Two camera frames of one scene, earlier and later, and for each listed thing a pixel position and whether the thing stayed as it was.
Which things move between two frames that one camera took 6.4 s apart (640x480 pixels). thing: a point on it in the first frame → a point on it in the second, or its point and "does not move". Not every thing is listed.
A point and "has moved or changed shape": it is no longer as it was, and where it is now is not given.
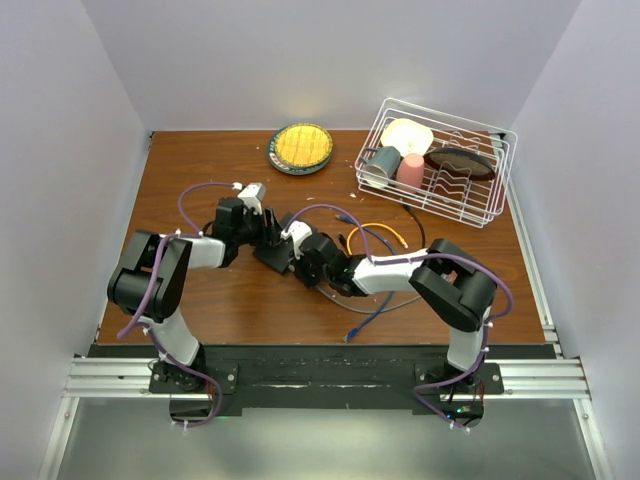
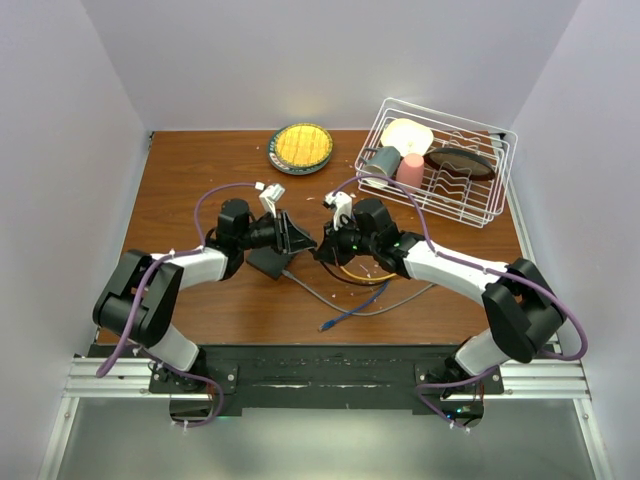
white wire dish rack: x=437 y=163 does not move
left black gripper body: x=253 y=231 does not move
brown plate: x=461 y=162 does not move
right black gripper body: x=310 y=274 → x=351 y=242
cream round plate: x=406 y=135 does not move
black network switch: x=276 y=255 has moved or changed shape
